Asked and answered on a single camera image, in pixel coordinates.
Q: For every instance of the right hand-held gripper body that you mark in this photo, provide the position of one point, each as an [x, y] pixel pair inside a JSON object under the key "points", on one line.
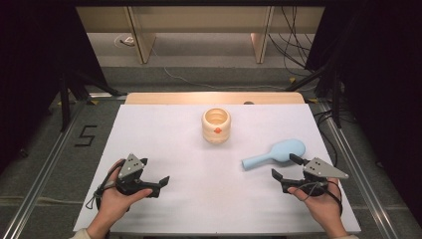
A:
{"points": [[318, 167]]}

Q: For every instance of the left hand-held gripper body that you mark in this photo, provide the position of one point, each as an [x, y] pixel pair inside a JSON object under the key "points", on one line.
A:
{"points": [[132, 167]]}

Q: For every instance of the light blue hairbrush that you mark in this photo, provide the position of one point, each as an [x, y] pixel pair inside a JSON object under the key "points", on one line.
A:
{"points": [[285, 151]]}

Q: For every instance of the cream ribbed cup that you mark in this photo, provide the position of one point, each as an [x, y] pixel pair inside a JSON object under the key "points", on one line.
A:
{"points": [[212, 132]]}

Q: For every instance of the person's left hand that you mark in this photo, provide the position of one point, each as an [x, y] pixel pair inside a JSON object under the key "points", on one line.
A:
{"points": [[112, 199]]}

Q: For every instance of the person's right hand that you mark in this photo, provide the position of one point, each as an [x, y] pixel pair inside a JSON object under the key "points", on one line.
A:
{"points": [[323, 205]]}

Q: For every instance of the white table cover board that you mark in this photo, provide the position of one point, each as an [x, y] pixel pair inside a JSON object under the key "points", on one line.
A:
{"points": [[199, 199]]}

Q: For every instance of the black metal stand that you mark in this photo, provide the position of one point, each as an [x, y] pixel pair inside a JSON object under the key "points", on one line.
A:
{"points": [[336, 99], [64, 106]]}

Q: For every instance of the black curtain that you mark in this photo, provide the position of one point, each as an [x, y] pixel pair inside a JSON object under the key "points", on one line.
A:
{"points": [[33, 66], [381, 83]]}

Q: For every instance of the round floor socket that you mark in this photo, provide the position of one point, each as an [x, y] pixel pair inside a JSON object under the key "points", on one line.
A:
{"points": [[124, 41]]}

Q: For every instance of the beige wooden desk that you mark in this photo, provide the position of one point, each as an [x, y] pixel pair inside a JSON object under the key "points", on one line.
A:
{"points": [[199, 20]]}

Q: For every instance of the metal floor rail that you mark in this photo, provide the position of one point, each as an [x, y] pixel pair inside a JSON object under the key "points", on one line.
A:
{"points": [[354, 167], [40, 181]]}

